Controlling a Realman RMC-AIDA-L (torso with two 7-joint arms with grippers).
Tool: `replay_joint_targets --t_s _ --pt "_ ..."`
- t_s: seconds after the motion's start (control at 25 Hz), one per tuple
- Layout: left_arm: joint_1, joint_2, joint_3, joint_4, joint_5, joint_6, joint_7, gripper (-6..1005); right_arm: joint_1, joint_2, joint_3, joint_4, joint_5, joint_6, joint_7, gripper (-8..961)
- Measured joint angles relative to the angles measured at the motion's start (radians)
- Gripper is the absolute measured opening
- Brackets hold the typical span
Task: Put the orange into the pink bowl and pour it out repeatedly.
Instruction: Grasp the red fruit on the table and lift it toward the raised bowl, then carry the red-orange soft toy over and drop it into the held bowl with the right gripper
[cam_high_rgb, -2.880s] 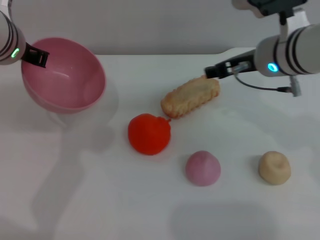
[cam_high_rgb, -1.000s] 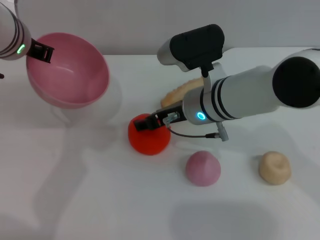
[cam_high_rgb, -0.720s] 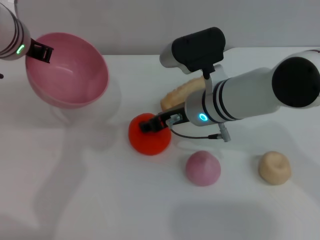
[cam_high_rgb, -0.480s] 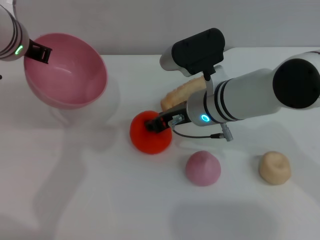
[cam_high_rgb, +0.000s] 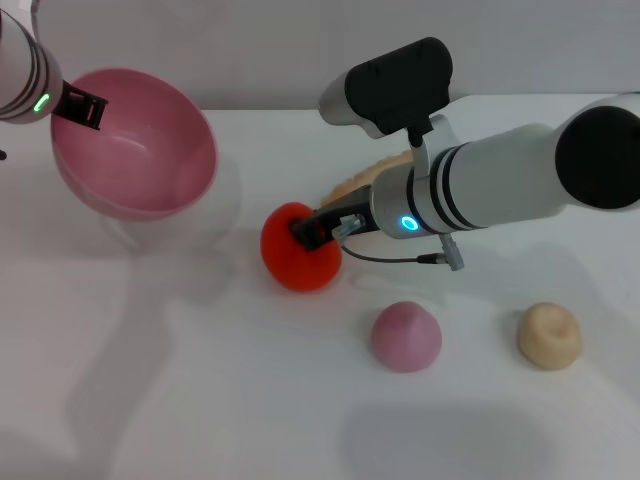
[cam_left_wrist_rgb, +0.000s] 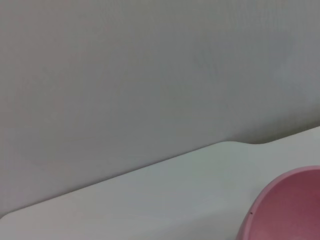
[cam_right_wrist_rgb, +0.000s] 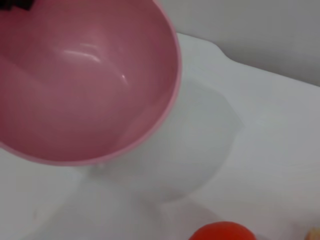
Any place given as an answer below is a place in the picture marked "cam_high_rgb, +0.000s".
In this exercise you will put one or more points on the long beige bread loaf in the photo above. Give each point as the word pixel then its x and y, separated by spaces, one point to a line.
pixel 350 182

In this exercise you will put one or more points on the beige round bun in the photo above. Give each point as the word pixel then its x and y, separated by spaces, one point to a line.
pixel 549 337

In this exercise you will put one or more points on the orange toy fruit with stem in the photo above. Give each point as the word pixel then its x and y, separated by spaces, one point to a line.
pixel 300 270

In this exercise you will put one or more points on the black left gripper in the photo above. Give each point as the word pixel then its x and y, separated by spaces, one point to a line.
pixel 65 102

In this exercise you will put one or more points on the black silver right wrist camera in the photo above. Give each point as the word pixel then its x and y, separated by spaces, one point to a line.
pixel 400 85

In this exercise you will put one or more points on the pink plastic bowl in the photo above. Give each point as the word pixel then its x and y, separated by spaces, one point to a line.
pixel 150 165

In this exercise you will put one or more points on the silver right camera bracket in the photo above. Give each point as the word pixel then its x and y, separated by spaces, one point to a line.
pixel 440 135

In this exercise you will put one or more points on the pink round bun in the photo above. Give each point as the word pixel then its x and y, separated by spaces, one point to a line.
pixel 406 337

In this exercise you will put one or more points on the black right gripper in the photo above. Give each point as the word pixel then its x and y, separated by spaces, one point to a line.
pixel 350 210

